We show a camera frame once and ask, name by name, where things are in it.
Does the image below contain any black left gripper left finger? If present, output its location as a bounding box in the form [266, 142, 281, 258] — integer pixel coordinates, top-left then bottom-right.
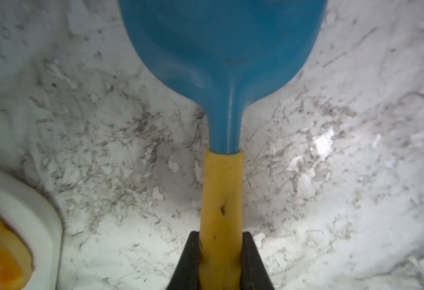
[166, 232, 200, 290]

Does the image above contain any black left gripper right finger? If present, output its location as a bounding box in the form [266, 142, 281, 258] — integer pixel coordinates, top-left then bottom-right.
[242, 232, 275, 290]

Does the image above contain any blue rake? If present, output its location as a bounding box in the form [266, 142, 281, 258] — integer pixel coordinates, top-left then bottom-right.
[119, 1, 327, 290]

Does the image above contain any white rectangular plate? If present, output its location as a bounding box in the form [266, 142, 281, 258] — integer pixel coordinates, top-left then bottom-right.
[0, 170, 63, 290]

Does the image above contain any glazed ring donut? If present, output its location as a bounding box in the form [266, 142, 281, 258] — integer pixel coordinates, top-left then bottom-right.
[0, 219, 33, 290]

